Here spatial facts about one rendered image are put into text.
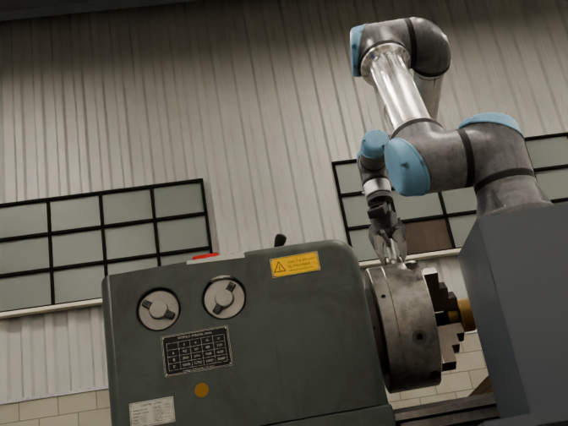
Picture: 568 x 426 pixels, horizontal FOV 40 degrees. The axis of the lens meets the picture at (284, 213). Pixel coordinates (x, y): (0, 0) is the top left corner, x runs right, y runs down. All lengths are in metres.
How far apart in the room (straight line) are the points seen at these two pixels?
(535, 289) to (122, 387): 0.89
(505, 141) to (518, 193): 0.11
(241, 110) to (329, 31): 1.66
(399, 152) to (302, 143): 8.19
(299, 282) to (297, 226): 7.44
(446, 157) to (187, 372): 0.72
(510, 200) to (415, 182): 0.18
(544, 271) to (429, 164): 0.29
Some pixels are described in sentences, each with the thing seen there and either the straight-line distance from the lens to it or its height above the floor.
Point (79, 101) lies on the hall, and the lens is 10.11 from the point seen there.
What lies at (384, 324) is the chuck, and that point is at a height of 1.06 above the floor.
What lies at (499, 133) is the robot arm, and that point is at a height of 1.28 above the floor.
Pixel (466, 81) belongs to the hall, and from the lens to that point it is 10.50.
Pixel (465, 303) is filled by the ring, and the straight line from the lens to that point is 2.01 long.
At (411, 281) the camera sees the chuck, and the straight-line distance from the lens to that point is 1.90.
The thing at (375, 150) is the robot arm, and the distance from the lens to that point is 2.12.
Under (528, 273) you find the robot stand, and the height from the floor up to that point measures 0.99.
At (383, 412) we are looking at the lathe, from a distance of 1.70.
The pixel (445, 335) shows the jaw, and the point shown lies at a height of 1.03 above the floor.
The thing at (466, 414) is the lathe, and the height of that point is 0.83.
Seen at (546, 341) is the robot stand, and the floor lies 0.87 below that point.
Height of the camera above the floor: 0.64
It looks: 22 degrees up
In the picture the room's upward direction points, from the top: 10 degrees counter-clockwise
